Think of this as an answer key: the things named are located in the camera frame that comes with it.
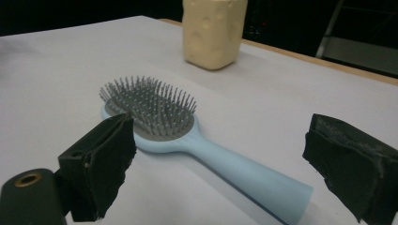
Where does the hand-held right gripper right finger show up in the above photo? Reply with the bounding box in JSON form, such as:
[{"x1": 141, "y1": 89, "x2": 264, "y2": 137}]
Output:
[{"x1": 302, "y1": 112, "x2": 398, "y2": 225}]

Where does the light blue hairbrush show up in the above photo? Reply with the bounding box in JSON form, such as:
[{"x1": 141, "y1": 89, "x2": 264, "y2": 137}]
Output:
[{"x1": 99, "y1": 75, "x2": 314, "y2": 225}]

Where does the grey metal stand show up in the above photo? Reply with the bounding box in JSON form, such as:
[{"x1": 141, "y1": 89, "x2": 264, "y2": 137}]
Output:
[{"x1": 314, "y1": 0, "x2": 398, "y2": 79}]

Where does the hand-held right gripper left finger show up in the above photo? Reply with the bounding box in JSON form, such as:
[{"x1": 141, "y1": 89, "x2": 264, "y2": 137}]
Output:
[{"x1": 58, "y1": 112, "x2": 138, "y2": 223}]

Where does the cream ceramic holder cup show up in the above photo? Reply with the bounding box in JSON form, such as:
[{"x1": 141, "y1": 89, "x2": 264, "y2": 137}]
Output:
[{"x1": 182, "y1": 0, "x2": 249, "y2": 71}]

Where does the white table mat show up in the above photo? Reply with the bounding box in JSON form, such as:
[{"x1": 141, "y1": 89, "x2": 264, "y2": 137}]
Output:
[{"x1": 0, "y1": 15, "x2": 398, "y2": 225}]

